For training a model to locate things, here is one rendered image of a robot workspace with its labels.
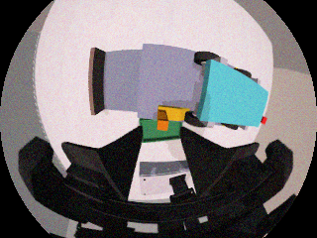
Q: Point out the yellow wedge with orange handle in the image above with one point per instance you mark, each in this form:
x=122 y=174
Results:
x=166 y=113

